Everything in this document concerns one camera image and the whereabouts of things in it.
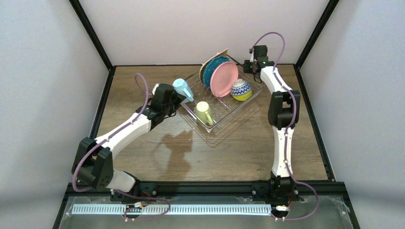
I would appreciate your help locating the metal wire dish rack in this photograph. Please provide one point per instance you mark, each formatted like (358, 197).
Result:
(222, 108)

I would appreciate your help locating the pink round plate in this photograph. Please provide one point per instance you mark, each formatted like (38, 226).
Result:
(223, 78)

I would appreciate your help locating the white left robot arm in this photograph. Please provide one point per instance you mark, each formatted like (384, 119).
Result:
(93, 162)

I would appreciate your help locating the bamboo pattern square plate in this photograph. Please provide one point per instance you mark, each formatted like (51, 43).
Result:
(202, 70)

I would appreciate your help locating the white slotted cable duct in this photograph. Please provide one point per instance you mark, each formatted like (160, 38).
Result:
(176, 209)

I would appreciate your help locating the pale green mug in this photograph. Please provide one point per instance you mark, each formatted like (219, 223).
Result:
(203, 113)

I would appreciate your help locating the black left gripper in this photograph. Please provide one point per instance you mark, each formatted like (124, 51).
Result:
(174, 100)

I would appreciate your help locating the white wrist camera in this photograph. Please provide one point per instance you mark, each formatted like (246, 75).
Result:
(251, 51)

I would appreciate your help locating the teal polka dot plate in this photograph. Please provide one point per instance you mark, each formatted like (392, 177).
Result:
(211, 68)

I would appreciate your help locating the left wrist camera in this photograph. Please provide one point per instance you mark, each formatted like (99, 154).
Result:
(155, 88)

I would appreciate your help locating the light blue mug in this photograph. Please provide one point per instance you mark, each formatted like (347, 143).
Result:
(181, 87)

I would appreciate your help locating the lime green bowl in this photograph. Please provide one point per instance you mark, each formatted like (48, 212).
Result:
(241, 90)

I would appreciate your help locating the black aluminium frame rail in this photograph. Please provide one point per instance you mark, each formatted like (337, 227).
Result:
(319, 205)

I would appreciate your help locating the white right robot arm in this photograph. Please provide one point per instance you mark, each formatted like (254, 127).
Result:
(283, 114)

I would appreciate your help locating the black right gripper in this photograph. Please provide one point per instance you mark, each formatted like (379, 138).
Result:
(248, 66)

